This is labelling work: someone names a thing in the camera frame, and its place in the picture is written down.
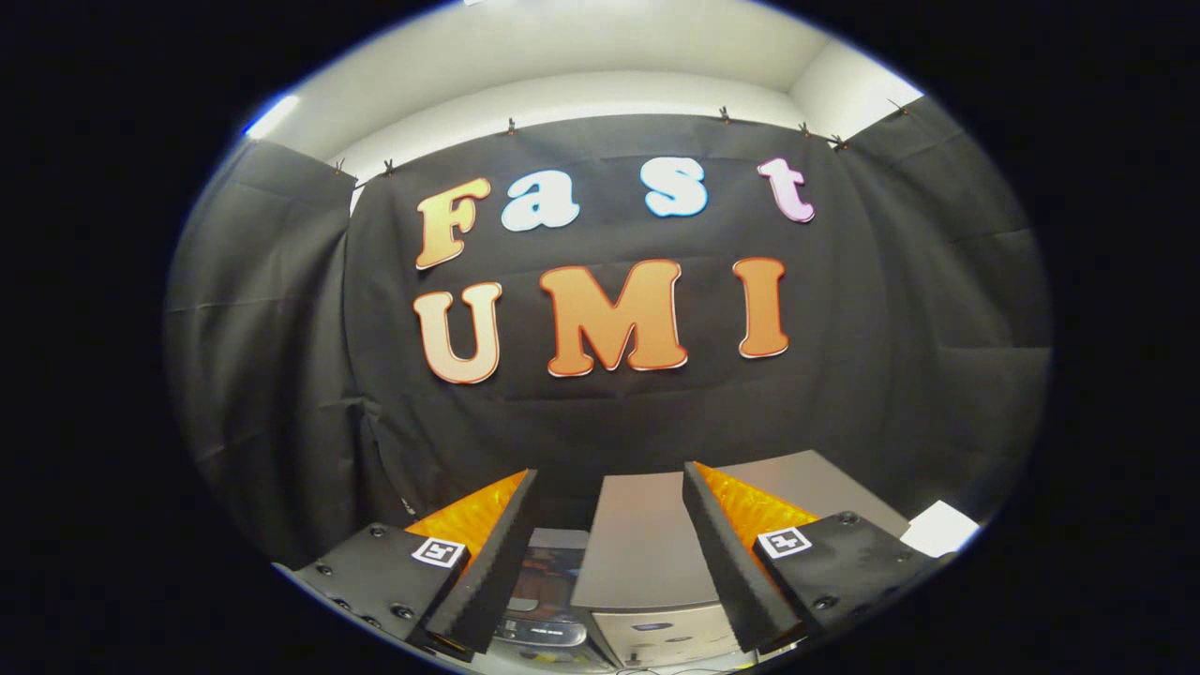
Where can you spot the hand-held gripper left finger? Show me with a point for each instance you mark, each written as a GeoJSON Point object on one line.
{"type": "Point", "coordinates": [492, 572]}

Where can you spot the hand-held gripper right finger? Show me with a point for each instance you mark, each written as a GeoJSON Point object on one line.
{"type": "Point", "coordinates": [727, 562]}

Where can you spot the dark glass washing machine lid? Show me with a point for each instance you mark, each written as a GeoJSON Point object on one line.
{"type": "Point", "coordinates": [548, 572]}

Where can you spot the grey washing machine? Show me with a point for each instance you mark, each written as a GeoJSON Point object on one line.
{"type": "Point", "coordinates": [553, 639]}

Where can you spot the grey metal cabinet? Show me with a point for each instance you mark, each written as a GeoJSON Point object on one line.
{"type": "Point", "coordinates": [637, 544]}

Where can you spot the white side table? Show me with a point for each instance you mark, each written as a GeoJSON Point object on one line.
{"type": "Point", "coordinates": [942, 530]}

